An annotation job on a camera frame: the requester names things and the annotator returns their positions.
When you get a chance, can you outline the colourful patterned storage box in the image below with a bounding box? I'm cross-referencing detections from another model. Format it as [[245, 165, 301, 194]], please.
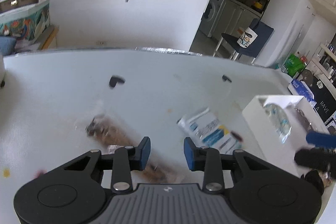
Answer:
[[1, 1, 50, 42]]

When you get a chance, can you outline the white washing machine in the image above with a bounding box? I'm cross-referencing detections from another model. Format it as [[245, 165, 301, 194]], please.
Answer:
[[199, 0, 226, 38]]

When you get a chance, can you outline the navy blue chair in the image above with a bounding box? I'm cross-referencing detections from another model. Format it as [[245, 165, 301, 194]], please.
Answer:
[[213, 19, 274, 64]]

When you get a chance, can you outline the green cardboard box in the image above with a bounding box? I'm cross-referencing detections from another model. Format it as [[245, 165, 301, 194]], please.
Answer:
[[284, 54, 306, 77]]

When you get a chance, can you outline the cream cat-shaped ceramic jar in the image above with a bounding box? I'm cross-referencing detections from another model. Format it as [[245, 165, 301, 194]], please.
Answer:
[[0, 54, 6, 88]]

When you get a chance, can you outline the black have a nice day board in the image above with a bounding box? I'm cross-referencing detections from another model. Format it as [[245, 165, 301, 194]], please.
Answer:
[[300, 69, 335, 125]]

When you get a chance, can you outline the floral blue brocade pouch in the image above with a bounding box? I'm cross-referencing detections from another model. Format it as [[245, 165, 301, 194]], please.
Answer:
[[264, 103, 291, 143]]

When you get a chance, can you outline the cartoon print tote bag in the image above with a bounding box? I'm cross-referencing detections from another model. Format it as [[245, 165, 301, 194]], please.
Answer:
[[237, 27, 258, 48]]

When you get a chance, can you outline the blue tissue pack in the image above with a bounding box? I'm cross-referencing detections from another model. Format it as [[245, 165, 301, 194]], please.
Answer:
[[288, 79, 317, 107]]

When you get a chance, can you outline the navy triangle pattern cushion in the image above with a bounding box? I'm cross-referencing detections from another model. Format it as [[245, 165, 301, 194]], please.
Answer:
[[0, 36, 17, 56]]

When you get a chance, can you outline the black velvet scrunchie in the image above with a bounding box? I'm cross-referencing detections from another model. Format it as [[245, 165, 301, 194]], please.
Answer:
[[294, 148, 335, 195]]

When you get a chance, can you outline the white shallow cardboard box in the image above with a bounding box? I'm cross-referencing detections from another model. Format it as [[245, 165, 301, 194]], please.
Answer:
[[243, 95, 328, 177]]

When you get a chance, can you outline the white blue medicine sachet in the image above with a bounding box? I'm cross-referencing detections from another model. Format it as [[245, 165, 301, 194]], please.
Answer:
[[177, 107, 242, 155]]

